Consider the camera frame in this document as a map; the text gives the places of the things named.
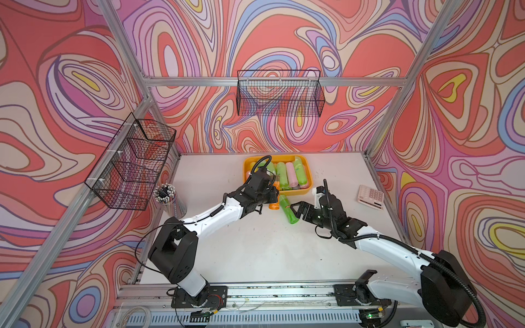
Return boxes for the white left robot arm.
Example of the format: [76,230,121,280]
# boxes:
[148,168,279,299]

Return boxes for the pink calculator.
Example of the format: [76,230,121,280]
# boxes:
[357,184,385,210]

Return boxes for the black wire basket on back wall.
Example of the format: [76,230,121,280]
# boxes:
[236,68,325,118]

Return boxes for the black wire basket on left wall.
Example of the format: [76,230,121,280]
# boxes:
[84,114,176,210]

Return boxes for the large green trash bag roll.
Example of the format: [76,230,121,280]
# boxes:
[293,156,309,185]

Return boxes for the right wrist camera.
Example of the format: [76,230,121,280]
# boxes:
[313,186,325,209]

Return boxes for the metal base rail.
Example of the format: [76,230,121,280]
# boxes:
[106,281,399,327]

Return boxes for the pencil holder cup with pencils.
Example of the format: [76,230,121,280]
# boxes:
[153,184,187,219]

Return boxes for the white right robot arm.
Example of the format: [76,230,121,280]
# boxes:
[290,187,487,327]

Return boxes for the yellow plastic storage box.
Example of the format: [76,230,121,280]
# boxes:
[243,154,313,196]

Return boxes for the orange trash bag roll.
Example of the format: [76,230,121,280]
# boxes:
[269,181,280,210]

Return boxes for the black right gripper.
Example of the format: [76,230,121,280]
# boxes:
[289,201,335,231]

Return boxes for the black wire basket on wall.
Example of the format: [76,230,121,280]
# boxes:
[236,68,325,118]
[84,114,176,210]

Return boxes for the light green roll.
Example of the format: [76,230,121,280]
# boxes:
[276,162,291,191]

